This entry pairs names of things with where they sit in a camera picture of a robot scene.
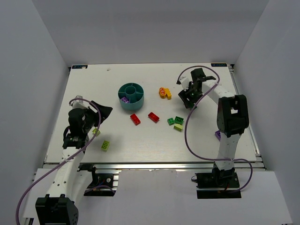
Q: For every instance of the dark green lego brick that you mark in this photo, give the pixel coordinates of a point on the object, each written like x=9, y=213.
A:
x=179, y=120

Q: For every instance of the pale green sloped lego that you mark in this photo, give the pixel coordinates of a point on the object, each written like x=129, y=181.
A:
x=178, y=127

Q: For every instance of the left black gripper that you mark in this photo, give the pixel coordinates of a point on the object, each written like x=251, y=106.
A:
x=94, y=112

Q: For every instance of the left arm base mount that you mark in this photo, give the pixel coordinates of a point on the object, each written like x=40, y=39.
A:
x=106, y=186

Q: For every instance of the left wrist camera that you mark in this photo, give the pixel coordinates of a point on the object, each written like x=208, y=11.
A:
x=77, y=104

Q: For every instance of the yellow orange lego figure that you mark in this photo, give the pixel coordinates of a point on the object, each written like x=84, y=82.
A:
x=165, y=93

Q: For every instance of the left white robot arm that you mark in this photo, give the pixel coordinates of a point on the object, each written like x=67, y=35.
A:
x=59, y=206

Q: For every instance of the right red lego brick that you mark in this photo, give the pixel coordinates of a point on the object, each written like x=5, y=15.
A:
x=153, y=117

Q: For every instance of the right blue corner label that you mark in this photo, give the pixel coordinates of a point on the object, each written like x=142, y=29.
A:
x=218, y=64

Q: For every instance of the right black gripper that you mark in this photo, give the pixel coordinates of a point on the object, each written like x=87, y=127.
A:
x=190, y=94

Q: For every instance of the purple lego brick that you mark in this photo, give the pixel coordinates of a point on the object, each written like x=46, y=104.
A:
x=125, y=100
x=218, y=135

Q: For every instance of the left red lego brick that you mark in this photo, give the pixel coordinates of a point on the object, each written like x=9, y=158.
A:
x=135, y=119

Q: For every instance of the small green lego brick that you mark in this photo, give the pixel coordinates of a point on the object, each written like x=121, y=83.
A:
x=170, y=121

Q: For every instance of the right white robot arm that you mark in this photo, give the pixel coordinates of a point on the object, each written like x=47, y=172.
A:
x=232, y=112

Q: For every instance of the left blue corner label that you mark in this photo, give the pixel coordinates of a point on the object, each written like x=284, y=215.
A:
x=79, y=67

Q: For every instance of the blue corner label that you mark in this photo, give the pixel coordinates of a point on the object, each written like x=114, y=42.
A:
x=79, y=67
x=218, y=64

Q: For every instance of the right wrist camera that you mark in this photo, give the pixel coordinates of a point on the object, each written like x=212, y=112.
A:
x=184, y=82

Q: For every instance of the small lime lego brick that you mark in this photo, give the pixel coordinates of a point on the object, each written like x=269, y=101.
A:
x=96, y=132

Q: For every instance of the red lego brick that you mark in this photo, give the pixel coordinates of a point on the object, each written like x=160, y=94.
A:
x=135, y=119
x=153, y=117

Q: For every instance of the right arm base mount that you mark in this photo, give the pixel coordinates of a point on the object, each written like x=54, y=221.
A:
x=207, y=187

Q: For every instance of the teal round divided container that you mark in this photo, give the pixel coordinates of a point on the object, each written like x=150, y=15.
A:
x=134, y=93

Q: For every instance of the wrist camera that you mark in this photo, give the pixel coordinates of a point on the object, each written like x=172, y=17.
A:
x=184, y=82
x=77, y=104

